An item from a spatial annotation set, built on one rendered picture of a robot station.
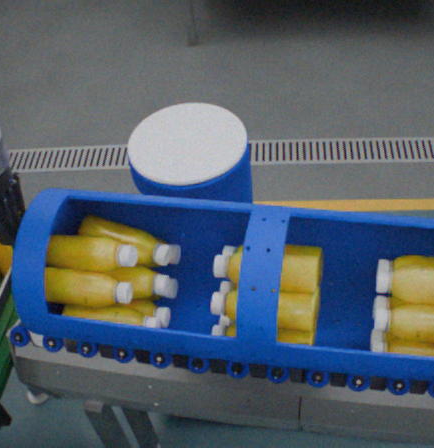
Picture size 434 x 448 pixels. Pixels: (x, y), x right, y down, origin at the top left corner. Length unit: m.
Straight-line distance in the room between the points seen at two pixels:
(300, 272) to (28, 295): 0.47
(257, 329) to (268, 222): 0.18
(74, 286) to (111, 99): 2.32
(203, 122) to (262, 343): 0.68
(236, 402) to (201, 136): 0.62
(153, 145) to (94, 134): 1.73
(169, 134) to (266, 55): 2.07
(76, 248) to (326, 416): 0.57
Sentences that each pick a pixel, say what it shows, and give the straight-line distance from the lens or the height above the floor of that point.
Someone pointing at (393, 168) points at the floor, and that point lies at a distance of 3.02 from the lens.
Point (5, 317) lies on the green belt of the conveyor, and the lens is 1.55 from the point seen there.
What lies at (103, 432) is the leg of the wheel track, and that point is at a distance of 1.80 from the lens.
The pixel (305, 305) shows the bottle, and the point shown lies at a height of 1.13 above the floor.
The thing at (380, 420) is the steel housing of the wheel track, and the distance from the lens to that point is 1.36.
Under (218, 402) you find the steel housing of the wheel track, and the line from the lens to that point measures 1.38.
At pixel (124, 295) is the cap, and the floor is 1.11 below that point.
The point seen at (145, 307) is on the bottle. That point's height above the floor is 1.02.
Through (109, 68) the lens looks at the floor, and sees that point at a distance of 3.73.
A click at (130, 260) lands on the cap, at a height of 1.14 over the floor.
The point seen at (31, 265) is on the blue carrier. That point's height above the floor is 1.20.
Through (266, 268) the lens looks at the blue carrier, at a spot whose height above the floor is 1.22.
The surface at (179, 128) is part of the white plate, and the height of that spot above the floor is 1.04.
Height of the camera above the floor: 2.09
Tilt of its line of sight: 48 degrees down
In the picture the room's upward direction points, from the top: 8 degrees counter-clockwise
